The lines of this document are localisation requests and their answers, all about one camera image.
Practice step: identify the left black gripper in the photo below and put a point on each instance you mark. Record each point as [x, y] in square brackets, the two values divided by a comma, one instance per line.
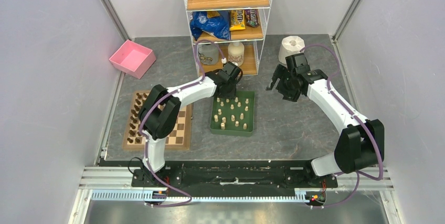
[232, 94]

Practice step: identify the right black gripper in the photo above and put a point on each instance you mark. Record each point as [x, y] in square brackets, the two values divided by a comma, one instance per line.
[282, 72]

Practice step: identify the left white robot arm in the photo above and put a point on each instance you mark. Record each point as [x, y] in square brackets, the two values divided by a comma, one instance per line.
[161, 108]

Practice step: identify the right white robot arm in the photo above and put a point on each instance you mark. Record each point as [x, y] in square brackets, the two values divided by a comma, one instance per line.
[361, 142]

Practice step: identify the white patterned bottle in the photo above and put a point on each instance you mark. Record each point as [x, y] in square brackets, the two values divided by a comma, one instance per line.
[236, 51]

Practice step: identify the white toilet paper roll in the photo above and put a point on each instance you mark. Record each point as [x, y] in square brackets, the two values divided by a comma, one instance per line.
[290, 45]

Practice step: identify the grey patterned mug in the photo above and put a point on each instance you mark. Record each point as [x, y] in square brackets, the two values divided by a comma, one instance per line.
[208, 54]

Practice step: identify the green metal tray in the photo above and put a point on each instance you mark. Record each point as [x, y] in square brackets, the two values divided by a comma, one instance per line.
[241, 100]

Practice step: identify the blue snack bag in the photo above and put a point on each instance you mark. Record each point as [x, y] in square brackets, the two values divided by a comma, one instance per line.
[214, 23]

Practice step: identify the yellow candy bag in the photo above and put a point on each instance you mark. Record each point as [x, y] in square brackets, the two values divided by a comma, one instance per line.
[237, 20]

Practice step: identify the brown candy bag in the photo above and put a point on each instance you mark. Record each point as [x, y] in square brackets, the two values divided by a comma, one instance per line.
[252, 18]

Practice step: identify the pink plastic bin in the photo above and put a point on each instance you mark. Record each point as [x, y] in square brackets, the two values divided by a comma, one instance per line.
[133, 59]

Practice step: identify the white wire wooden shelf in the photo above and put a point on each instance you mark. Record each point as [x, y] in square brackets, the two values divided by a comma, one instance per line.
[252, 38]

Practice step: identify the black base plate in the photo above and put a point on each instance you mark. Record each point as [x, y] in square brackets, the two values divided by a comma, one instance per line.
[182, 174]

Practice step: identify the aluminium rail frame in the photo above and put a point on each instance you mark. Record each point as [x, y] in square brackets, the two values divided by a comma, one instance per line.
[106, 195]

